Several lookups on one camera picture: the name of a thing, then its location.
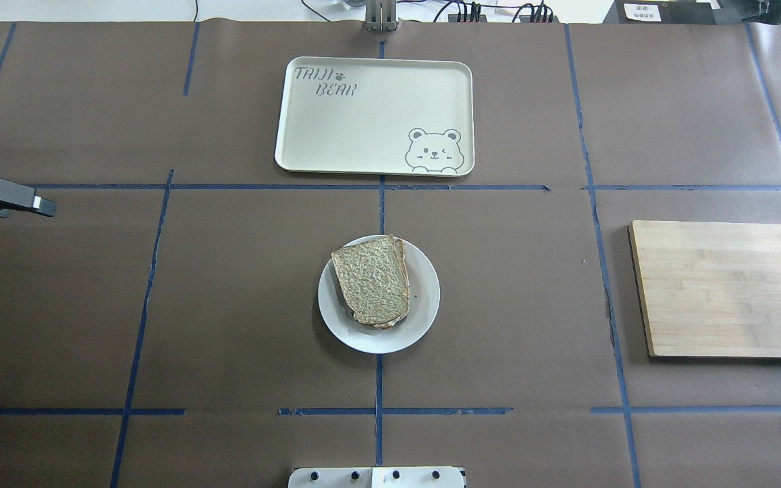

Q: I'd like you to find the black power supply box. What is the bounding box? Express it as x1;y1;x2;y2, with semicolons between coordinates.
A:
602;1;717;25

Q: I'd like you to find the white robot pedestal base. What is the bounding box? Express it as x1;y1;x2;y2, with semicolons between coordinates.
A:
287;466;467;487

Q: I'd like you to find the white round plate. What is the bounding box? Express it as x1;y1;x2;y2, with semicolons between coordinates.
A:
317;240;441;354

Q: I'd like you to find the cream bear serving tray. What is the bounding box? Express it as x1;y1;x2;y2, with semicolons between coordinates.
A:
274;56;475;178

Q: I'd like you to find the black orange connector strip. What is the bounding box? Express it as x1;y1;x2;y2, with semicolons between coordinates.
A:
432;1;560;24

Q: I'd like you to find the white bread slice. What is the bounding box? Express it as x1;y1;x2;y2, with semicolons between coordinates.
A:
331;235;410;330

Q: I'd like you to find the bamboo cutting board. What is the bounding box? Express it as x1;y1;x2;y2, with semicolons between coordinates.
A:
627;220;781;359

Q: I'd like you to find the aluminium frame post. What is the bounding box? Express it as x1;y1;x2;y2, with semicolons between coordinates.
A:
365;0;399;32

